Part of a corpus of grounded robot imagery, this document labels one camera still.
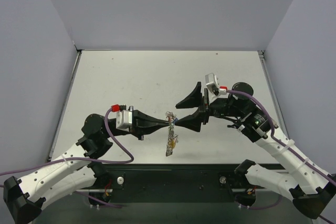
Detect silver round keyring disc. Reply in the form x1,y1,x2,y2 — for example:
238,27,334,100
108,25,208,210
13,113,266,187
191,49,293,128
165,111,178,157

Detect yellow tagged key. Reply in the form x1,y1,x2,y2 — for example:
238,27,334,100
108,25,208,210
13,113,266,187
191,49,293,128
169,138,178,149

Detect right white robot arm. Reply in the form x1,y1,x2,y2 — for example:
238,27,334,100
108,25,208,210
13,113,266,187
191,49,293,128
175,82,335,219

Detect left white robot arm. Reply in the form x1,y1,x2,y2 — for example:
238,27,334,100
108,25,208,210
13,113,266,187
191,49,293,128
3,105,169,223

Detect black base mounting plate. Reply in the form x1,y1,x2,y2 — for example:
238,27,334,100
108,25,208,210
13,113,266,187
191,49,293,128
91,164,254,204

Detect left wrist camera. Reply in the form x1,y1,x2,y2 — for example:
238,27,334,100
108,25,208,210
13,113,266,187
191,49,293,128
111,104,133,132

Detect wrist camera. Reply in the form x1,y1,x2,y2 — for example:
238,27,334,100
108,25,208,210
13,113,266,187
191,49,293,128
205,73,227,98
111,104,133,132

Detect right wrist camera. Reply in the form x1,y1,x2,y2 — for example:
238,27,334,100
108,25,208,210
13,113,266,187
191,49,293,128
205,73,227,98

